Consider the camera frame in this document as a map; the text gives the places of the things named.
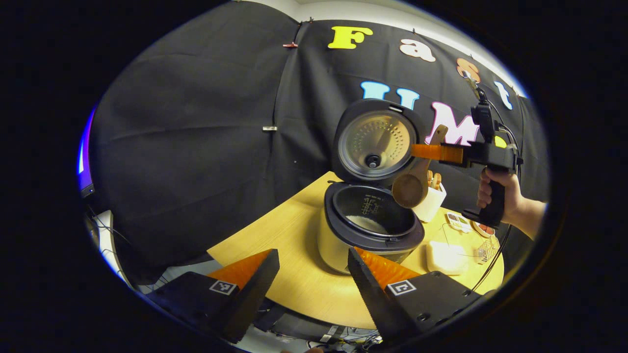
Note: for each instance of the dark grey rice cooker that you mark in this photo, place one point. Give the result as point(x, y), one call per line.
point(338, 245)

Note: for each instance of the white rice box clear lid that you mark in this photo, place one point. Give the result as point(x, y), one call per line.
point(444, 257)

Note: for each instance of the white divided bean dish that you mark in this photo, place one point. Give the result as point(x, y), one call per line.
point(458, 223)

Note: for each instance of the wooden spoon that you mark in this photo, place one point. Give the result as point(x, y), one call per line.
point(409, 189)

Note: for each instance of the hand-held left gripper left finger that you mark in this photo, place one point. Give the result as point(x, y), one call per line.
point(255, 294)

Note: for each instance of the glowing monitor screen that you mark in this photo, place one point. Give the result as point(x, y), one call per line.
point(86, 157)

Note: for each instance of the toast bread slice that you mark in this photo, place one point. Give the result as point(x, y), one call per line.
point(430, 180)
point(437, 182)

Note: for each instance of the white rice heap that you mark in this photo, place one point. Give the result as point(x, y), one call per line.
point(367, 224)

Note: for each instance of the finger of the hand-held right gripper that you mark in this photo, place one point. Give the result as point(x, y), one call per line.
point(436, 153)

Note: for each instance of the white toaster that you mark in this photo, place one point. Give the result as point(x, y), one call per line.
point(431, 207)

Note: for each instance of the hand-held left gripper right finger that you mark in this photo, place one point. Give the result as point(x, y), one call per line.
point(373, 299)

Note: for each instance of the white round plate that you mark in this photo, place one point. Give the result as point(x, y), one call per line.
point(476, 231)

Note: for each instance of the black backdrop cloth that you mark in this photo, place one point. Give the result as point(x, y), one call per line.
point(196, 147)

